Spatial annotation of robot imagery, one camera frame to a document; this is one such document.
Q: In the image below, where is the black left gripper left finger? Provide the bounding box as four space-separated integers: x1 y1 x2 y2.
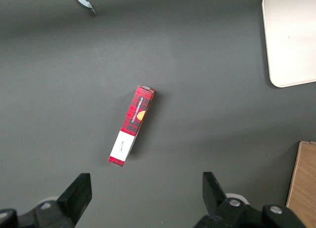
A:
0 173 93 228

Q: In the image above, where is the wooden drawer cabinet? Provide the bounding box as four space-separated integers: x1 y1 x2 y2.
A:
285 141 316 228

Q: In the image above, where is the dark grey table mat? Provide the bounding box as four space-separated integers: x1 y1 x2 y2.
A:
0 0 316 228

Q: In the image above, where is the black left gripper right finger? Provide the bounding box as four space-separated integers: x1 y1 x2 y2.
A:
194 172 305 228

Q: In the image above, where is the beige plastic tray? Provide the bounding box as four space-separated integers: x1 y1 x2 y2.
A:
261 0 316 88

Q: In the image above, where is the red plaid shortbread box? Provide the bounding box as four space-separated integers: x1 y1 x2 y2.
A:
107 85 156 168

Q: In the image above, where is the white serrated strip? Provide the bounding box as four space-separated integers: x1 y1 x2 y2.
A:
72 0 97 15

